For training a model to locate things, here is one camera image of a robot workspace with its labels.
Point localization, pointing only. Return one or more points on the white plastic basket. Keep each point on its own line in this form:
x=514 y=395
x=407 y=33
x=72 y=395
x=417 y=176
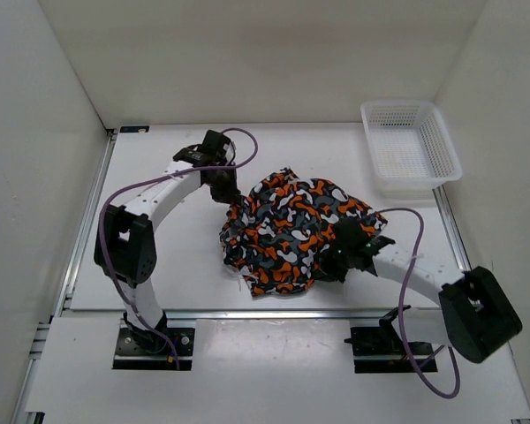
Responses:
x=410 y=147

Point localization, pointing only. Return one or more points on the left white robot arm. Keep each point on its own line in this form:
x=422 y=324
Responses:
x=125 y=242

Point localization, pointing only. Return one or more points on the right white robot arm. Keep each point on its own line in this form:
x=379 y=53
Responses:
x=473 y=315

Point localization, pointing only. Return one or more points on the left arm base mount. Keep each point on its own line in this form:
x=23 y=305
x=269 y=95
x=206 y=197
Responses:
x=155 y=354

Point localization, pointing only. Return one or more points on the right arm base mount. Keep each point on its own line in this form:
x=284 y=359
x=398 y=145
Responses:
x=377 y=348

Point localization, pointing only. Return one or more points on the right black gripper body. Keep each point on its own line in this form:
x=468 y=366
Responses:
x=336 y=261

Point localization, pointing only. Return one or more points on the orange camouflage shorts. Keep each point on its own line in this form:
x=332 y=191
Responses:
x=278 y=234

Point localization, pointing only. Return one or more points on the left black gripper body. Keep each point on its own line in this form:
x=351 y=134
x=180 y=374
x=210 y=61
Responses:
x=225 y=175

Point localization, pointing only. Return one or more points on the dark label sticker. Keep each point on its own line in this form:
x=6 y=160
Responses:
x=134 y=129

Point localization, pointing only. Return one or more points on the aluminium front rail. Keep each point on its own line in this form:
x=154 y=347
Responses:
x=275 y=314

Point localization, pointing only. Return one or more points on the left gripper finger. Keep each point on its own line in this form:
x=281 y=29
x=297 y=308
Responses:
x=234 y=195
x=220 y=192

